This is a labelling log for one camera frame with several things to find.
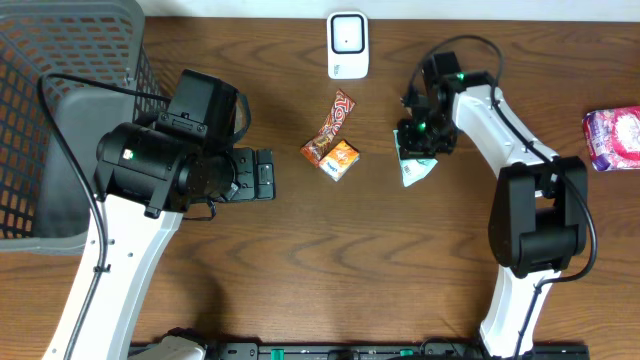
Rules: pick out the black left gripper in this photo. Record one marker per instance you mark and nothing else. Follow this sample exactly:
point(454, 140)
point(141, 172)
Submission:
point(248, 173)

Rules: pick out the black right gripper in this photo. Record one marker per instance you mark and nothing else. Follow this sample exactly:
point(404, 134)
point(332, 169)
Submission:
point(410, 149)

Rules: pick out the teal snack wrapper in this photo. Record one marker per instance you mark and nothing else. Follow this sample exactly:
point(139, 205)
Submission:
point(413, 170)

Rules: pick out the red chocolate bar wrapper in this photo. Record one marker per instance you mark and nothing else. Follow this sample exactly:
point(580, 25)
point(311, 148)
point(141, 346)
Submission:
point(316, 148)

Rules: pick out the orange small snack packet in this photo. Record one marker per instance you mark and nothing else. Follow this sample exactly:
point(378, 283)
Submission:
point(339, 160)

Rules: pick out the red purple snack bag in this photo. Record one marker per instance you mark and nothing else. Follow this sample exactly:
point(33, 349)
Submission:
point(612, 138)

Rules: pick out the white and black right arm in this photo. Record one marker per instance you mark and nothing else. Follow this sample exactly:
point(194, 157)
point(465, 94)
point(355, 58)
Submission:
point(537, 223)

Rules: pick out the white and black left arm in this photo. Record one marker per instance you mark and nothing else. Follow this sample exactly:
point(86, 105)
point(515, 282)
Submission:
point(147, 178)

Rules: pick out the white barcode scanner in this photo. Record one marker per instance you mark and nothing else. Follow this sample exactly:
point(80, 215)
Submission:
point(347, 45)

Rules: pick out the dark grey plastic basket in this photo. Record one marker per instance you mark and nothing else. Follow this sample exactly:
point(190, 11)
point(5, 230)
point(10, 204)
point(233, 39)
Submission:
point(101, 77)

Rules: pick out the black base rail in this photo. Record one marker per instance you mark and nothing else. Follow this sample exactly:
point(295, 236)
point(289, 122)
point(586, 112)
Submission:
point(438, 349)

